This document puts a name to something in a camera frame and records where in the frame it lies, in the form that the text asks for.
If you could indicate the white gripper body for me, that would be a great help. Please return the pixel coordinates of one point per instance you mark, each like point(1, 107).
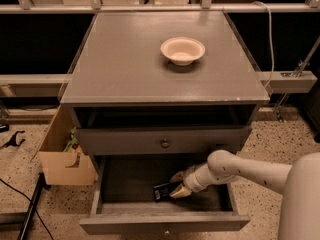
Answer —
point(189, 179)

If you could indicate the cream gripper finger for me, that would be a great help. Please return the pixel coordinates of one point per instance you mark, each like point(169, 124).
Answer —
point(180, 191)
point(179, 177)

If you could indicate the blue rxbar blueberry bar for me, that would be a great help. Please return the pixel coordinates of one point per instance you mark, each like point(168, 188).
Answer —
point(162, 192)

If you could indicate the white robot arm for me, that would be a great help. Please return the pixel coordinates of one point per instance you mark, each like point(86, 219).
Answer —
point(298, 184)

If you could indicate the grey open middle drawer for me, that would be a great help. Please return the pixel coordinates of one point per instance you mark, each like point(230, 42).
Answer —
point(124, 199)

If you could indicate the grey top drawer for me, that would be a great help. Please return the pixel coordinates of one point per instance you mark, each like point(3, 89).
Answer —
point(138, 141)

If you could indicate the grey wooden drawer cabinet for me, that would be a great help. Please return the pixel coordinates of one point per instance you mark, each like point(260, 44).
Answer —
point(122, 80)

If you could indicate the plywood box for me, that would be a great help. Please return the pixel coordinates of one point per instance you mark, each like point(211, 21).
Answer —
point(64, 168)

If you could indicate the green packet in box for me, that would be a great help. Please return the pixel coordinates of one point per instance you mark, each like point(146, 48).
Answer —
point(72, 140)

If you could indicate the white paper bowl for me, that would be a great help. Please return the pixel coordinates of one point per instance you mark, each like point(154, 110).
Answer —
point(182, 51)

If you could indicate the black metal floor bar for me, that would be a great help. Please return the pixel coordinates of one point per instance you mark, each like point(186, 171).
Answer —
point(31, 211)

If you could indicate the black clamp tool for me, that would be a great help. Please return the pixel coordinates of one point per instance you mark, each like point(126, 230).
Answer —
point(14, 141)

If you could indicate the aluminium frame rail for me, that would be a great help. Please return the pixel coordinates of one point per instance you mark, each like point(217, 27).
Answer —
point(228, 8)

